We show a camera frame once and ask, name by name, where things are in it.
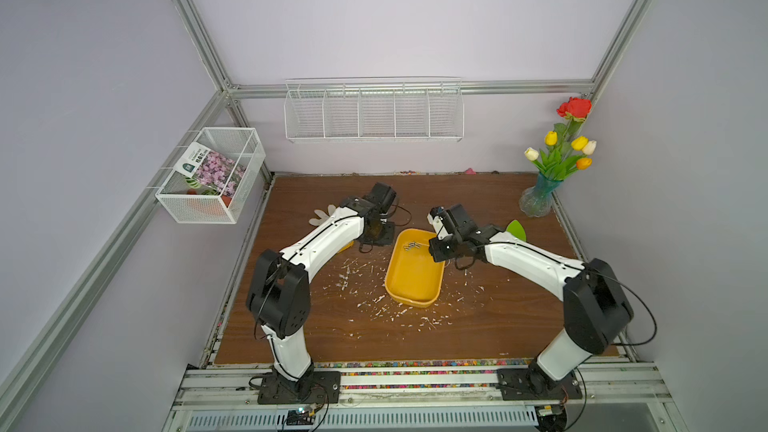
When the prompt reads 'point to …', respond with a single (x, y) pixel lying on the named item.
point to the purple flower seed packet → (207, 170)
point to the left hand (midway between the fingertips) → (385, 240)
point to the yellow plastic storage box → (412, 277)
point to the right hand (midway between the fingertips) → (431, 246)
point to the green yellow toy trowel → (516, 229)
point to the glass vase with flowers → (562, 155)
